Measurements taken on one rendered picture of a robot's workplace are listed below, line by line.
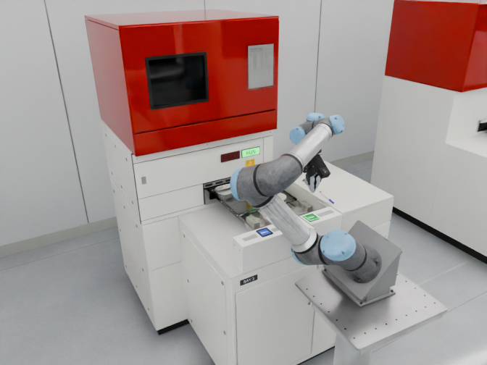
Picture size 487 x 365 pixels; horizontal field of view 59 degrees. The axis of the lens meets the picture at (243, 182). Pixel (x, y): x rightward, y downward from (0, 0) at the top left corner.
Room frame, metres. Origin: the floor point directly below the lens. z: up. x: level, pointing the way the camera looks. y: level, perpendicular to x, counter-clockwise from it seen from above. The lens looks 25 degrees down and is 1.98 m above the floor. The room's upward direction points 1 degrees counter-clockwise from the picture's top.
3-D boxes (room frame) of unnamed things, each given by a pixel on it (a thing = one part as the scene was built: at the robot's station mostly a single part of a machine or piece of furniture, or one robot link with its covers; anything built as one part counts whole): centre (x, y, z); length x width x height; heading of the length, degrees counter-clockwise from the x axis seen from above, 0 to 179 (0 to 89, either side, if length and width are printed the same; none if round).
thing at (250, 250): (1.69, -0.21, 0.89); 0.55 x 0.09 x 0.14; 119
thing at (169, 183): (2.14, 0.19, 1.02); 0.82 x 0.03 x 0.40; 119
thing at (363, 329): (1.38, -0.49, 0.75); 0.45 x 0.44 x 0.13; 26
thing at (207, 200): (2.21, 0.02, 0.89); 0.44 x 0.02 x 0.10; 119
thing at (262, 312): (1.98, -0.21, 0.41); 0.97 x 0.64 x 0.82; 119
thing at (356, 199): (2.14, -0.48, 0.89); 0.62 x 0.35 x 0.14; 29
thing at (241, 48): (2.41, 0.34, 1.52); 0.81 x 0.75 x 0.59; 119
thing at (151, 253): (2.44, 0.35, 0.41); 0.82 x 0.71 x 0.82; 119
